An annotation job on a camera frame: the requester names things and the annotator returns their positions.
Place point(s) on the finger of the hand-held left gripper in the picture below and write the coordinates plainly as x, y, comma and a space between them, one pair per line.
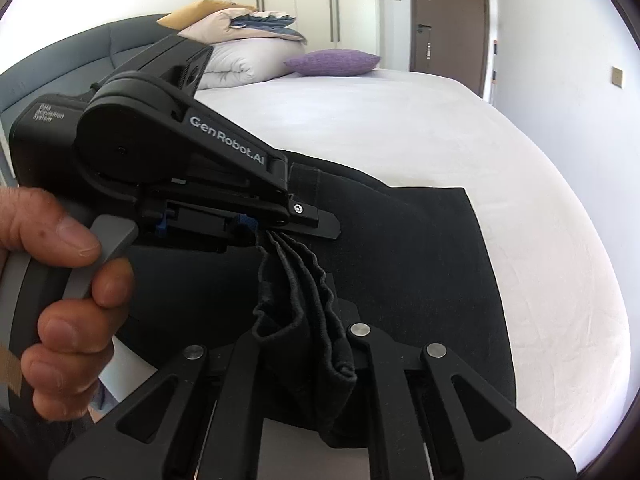
210, 227
312, 217

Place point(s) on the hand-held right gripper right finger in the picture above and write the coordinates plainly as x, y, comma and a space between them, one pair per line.
370, 365

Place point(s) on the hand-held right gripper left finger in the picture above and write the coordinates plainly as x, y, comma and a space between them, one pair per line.
245, 365

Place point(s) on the black pants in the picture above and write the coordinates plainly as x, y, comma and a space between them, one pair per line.
410, 270

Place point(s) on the person's left hand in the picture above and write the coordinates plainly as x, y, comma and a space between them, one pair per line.
45, 220

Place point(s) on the grey padded headboard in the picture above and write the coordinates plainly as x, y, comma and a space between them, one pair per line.
60, 60

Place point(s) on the folded beige duvet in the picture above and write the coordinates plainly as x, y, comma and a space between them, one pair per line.
240, 60

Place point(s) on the yellow pillow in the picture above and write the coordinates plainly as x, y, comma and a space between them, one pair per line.
192, 12

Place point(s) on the purple pillow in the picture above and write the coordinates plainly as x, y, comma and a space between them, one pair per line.
330, 62

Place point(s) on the folded blue cloth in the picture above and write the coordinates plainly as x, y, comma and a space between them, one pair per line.
270, 22

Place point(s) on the white bed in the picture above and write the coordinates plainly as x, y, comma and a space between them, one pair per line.
450, 125

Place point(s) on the brown door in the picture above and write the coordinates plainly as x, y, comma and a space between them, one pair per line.
450, 0

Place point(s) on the beige wall socket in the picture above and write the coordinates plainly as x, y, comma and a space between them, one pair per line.
617, 76

